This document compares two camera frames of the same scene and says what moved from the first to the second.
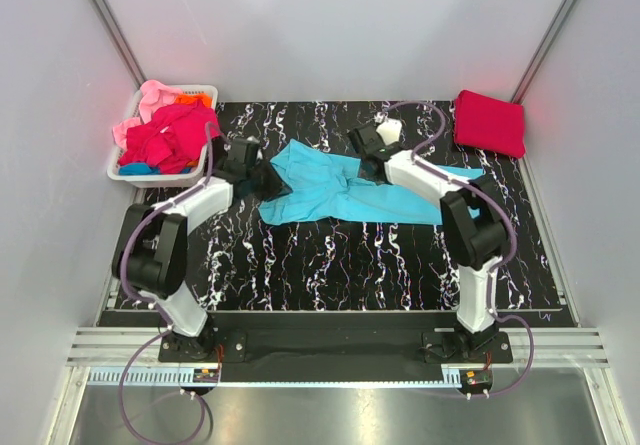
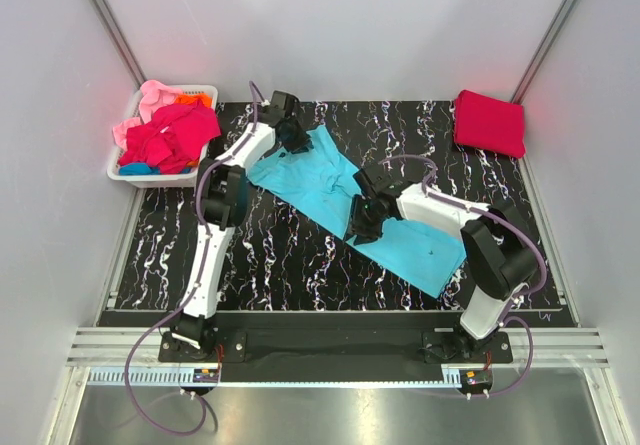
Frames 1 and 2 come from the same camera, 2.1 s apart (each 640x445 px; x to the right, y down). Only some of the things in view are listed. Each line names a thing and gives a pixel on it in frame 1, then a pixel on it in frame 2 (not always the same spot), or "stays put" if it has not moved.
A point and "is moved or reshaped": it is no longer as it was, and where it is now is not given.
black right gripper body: (365, 176) to (365, 220)
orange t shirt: (191, 98) stays put
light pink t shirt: (152, 96) stays put
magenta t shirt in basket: (172, 138) stays put
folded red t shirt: (489, 124) stays put
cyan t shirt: (333, 186) is moved or reshaped
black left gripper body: (265, 185) to (295, 137)
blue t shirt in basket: (142, 169) stays put
